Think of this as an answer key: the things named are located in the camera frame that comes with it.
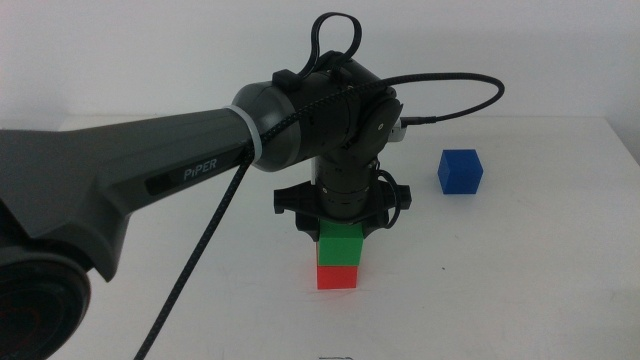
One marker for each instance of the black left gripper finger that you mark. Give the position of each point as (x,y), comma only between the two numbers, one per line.
(371,230)
(309,229)

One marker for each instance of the red cube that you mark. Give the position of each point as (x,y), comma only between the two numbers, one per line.
(337,278)

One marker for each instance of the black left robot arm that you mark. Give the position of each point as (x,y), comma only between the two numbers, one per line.
(125,160)

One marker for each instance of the green cube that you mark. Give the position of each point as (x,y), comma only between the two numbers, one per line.
(340,247)

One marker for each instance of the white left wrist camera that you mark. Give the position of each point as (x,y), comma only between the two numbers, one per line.
(398,131)

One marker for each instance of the blue cube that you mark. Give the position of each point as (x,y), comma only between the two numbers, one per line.
(460,172)

